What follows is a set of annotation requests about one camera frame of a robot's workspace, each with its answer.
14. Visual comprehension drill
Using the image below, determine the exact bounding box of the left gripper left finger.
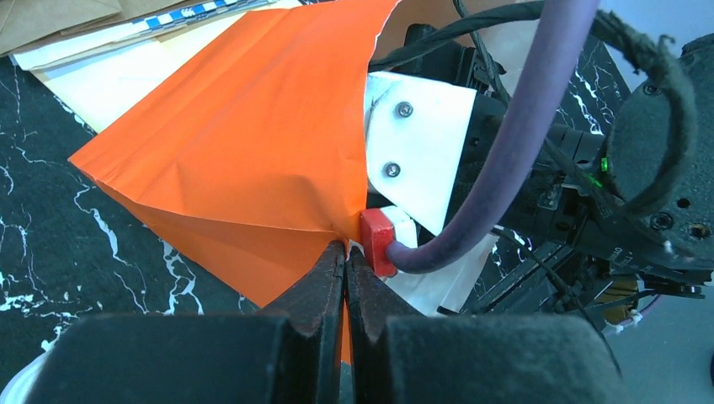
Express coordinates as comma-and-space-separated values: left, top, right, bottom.
27, 242, 346, 403

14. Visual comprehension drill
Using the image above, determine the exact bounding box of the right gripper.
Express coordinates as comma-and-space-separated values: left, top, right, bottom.
368, 40, 602, 248

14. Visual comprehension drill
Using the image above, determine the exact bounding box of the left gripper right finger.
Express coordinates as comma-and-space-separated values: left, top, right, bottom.
345, 248, 628, 403

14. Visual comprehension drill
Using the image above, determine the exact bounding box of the orange paper bag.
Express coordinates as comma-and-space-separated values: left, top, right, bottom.
67, 0, 698, 364

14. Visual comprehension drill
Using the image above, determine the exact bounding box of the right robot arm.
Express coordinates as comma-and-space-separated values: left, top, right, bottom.
475, 14, 713, 327

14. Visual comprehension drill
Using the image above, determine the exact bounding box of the white cup lids stack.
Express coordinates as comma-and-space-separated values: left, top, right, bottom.
1, 352, 49, 404

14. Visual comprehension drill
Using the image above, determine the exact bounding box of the striped paper bag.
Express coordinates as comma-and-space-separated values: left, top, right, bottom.
10, 1, 299, 132

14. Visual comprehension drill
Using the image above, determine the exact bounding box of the brown kraft paper bag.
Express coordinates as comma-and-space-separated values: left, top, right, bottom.
0, 0, 185, 58

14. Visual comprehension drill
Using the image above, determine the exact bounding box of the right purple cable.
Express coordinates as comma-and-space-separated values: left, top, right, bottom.
360, 0, 602, 279

